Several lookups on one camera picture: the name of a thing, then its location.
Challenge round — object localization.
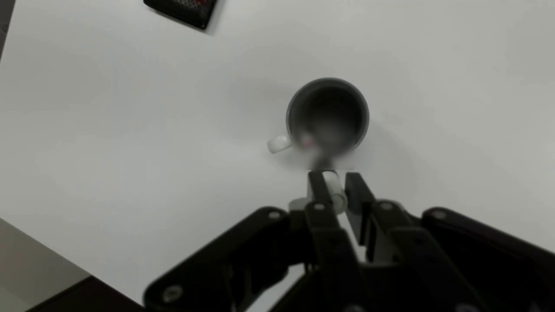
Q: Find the black eraser with red stripe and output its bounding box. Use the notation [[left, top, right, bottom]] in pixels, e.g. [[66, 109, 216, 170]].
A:
[[143, 0, 221, 33]]

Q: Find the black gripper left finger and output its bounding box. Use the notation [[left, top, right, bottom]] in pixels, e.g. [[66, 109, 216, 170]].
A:
[[143, 170, 372, 312]]

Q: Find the white pen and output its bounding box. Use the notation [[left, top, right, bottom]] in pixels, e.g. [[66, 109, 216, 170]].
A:
[[297, 123, 353, 233]]

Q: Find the white mug with grey inside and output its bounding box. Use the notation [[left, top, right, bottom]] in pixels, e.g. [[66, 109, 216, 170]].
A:
[[266, 77, 373, 161]]

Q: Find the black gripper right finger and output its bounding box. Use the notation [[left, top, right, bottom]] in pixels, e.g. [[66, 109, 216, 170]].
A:
[[346, 170, 555, 312]]

